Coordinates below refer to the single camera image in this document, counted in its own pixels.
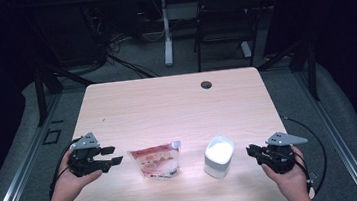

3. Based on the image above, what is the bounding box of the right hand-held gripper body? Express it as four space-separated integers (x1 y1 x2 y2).
253 128 312 178

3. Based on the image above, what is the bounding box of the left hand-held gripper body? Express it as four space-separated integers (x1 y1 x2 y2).
64 130 112 179

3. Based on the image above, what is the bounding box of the white lidded container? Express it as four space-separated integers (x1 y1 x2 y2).
200 134 239 181

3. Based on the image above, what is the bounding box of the red and white spouted pouch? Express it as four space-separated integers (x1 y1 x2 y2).
126 139 185 183

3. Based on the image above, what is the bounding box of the person's right hand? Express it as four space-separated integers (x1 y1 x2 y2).
259 146 311 201

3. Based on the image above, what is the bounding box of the person's left hand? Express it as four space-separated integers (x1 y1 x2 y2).
47 147 105 201

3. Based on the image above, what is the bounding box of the grey tape strip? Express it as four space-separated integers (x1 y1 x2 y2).
308 169 320 182

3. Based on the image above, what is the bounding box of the black metal stand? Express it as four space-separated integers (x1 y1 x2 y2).
254 35 321 108
30 60 99 128

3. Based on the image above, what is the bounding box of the white desk leg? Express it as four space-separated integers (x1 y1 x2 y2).
240 40 252 59

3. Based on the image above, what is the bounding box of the black folding chair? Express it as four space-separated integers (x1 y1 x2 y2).
189 0 276 73

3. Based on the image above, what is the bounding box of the left hand-held gripper cable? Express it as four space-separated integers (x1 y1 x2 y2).
43 136 89 201

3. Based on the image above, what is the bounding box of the hand-held gripper cable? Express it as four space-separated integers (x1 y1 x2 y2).
280 112 331 200
43 136 89 201

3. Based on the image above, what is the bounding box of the right hand-held gripper cable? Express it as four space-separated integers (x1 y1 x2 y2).
280 112 331 200

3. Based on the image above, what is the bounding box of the aluminium floor rail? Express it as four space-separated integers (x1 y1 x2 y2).
0 92 74 201
292 61 357 201

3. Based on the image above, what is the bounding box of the tangle of black floor cables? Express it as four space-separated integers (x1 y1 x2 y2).
82 2 160 85

